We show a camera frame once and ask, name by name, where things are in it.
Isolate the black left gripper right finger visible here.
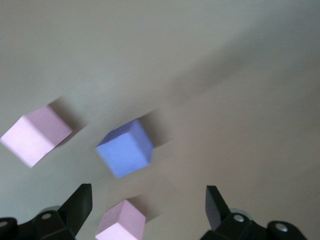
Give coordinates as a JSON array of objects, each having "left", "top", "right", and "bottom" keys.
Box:
[{"left": 201, "top": 185, "right": 306, "bottom": 240}]

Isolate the pink foam cube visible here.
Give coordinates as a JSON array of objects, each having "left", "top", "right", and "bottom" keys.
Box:
[
  {"left": 94, "top": 198, "right": 147, "bottom": 240},
  {"left": 0, "top": 104, "right": 74, "bottom": 169}
]

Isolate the purple foam cube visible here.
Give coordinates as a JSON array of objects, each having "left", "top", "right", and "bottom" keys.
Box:
[{"left": 95, "top": 118, "right": 155, "bottom": 180}]

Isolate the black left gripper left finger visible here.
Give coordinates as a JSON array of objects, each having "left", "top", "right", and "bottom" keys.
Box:
[{"left": 17, "top": 183, "right": 94, "bottom": 240}]

